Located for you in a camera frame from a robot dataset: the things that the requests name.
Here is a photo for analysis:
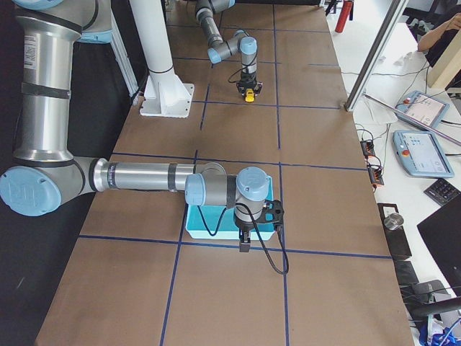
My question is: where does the aluminium frame post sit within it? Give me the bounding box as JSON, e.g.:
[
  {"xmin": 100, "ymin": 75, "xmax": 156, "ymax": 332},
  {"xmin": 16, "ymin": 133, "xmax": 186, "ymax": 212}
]
[{"xmin": 344, "ymin": 0, "xmax": 408, "ymax": 112}]

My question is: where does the upper orange black connector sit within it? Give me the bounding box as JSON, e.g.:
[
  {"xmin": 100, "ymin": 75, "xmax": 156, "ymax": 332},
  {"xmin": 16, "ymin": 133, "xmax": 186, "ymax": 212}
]
[{"xmin": 360, "ymin": 139, "xmax": 375, "ymax": 157}]

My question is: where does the black keyboard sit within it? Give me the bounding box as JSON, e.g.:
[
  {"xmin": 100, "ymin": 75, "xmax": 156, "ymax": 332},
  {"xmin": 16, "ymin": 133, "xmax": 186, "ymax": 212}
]
[{"xmin": 424, "ymin": 178, "xmax": 460, "ymax": 206}]

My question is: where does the orange black connector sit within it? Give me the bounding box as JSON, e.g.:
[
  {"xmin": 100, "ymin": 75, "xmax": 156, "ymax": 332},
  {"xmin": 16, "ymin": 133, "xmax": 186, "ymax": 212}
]
[
  {"xmin": 360, "ymin": 139, "xmax": 375, "ymax": 157},
  {"xmin": 367, "ymin": 165, "xmax": 385, "ymax": 188}
]

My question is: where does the teach pendant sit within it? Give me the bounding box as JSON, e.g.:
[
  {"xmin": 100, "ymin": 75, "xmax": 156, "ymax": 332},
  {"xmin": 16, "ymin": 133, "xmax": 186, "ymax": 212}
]
[
  {"xmin": 395, "ymin": 91, "xmax": 449, "ymax": 128},
  {"xmin": 393, "ymin": 130, "xmax": 455, "ymax": 178}
]

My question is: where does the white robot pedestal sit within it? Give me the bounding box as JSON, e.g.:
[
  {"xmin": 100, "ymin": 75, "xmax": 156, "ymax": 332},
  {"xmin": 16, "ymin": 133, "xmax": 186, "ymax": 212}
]
[{"xmin": 130, "ymin": 0, "xmax": 194, "ymax": 118}]

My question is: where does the silver metal cup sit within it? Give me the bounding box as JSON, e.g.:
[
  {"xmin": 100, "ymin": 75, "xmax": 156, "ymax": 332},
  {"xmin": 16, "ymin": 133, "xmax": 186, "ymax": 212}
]
[{"xmin": 383, "ymin": 213, "xmax": 404, "ymax": 231}]

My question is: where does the blue cable bundle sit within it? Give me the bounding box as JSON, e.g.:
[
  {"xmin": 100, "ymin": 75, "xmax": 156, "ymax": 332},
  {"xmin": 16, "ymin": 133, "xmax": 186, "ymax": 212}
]
[{"xmin": 419, "ymin": 319, "xmax": 461, "ymax": 346}]

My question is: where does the turquoise plastic bin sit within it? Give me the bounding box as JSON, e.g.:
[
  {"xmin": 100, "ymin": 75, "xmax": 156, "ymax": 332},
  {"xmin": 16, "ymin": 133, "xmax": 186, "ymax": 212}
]
[{"xmin": 185, "ymin": 176, "xmax": 274, "ymax": 241}]

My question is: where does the black laptop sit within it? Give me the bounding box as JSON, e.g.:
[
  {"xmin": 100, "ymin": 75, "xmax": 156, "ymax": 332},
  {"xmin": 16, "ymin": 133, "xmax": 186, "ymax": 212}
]
[{"xmin": 417, "ymin": 196, "xmax": 460, "ymax": 296}]

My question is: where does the black box under cup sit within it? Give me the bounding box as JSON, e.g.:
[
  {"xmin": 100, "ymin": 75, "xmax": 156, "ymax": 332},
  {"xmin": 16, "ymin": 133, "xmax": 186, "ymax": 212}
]
[{"xmin": 377, "ymin": 203, "xmax": 412, "ymax": 260}]

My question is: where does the red fire extinguisher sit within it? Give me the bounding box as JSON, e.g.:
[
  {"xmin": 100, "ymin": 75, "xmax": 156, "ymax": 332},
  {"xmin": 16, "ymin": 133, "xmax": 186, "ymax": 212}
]
[{"xmin": 335, "ymin": 0, "xmax": 354, "ymax": 33}]

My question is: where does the lower teach pendant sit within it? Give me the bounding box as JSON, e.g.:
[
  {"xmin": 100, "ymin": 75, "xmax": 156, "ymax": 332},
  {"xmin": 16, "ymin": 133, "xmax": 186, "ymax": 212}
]
[{"xmin": 393, "ymin": 130, "xmax": 455, "ymax": 178}]

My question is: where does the seated person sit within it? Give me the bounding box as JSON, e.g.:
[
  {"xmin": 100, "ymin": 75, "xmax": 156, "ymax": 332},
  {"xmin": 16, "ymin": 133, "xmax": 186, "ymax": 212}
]
[{"xmin": 418, "ymin": 13, "xmax": 460, "ymax": 67}]

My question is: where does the lower orange black connector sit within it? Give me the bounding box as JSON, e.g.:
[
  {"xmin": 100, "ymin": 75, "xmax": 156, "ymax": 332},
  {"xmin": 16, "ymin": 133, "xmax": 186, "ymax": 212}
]
[{"xmin": 367, "ymin": 165, "xmax": 385, "ymax": 188}]

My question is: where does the upper teach pendant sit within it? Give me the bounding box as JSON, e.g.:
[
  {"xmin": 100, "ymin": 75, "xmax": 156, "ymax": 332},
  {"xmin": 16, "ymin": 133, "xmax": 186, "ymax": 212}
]
[{"xmin": 395, "ymin": 91, "xmax": 449, "ymax": 128}]

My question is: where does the yellow beetle toy car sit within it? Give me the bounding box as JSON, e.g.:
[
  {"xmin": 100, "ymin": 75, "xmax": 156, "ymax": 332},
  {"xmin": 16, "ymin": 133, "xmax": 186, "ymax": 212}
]
[{"xmin": 244, "ymin": 89, "xmax": 255, "ymax": 103}]

